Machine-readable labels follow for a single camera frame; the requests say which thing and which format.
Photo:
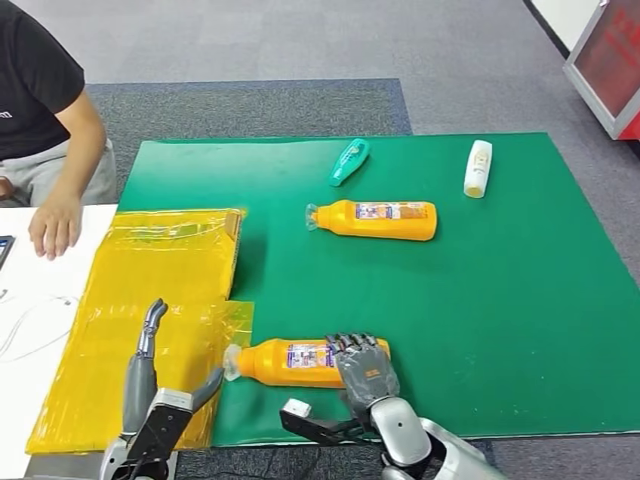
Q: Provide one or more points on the red and white cabinet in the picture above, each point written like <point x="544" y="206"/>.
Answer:
<point x="607" y="60"/>

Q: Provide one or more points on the dark grey floor rug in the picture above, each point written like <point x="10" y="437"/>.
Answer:
<point x="250" y="109"/>

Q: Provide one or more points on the orange bottle with clear cap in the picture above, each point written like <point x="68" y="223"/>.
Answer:
<point x="280" y="364"/>
<point x="380" y="228"/>

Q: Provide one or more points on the white plastic bottle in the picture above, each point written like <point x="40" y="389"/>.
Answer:
<point x="477" y="169"/>

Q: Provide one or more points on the person's right hand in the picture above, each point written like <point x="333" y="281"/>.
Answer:
<point x="4" y="189"/>

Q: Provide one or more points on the person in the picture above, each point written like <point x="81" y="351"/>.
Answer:
<point x="30" y="86"/>

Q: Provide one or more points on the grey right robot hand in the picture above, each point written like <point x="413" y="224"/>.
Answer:
<point x="367" y="378"/>

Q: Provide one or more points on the green table mat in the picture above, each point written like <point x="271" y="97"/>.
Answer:
<point x="475" y="298"/>

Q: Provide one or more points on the dark flat device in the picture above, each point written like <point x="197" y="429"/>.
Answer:
<point x="4" y="250"/>

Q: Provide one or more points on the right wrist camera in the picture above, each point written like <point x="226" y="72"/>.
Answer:
<point x="310" y="427"/>

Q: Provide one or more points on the person's left hand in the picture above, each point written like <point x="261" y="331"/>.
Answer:
<point x="55" y="225"/>

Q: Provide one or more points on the yellow plastic-wrapped box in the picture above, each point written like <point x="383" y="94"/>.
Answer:
<point x="164" y="265"/>

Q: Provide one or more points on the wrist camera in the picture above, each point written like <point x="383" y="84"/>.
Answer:
<point x="310" y="427"/>
<point x="160" y="430"/>

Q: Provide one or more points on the person's left forearm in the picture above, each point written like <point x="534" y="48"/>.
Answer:
<point x="80" y="152"/>

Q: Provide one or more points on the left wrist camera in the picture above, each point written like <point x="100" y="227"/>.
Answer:
<point x="160" y="430"/>

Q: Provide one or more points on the teal plastic bottle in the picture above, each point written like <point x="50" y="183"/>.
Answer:
<point x="349" y="162"/>

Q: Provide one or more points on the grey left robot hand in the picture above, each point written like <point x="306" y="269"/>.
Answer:
<point x="137" y="391"/>

